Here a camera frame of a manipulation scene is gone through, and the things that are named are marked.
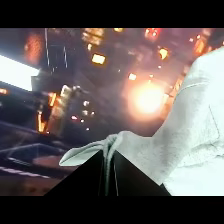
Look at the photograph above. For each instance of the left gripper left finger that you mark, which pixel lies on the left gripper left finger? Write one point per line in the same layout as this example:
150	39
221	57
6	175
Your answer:
85	181

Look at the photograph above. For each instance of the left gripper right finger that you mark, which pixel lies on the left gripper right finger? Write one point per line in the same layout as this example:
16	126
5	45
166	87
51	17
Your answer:
135	181

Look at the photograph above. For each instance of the grey garment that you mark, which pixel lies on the grey garment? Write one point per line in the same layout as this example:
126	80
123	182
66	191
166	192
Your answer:
190	140

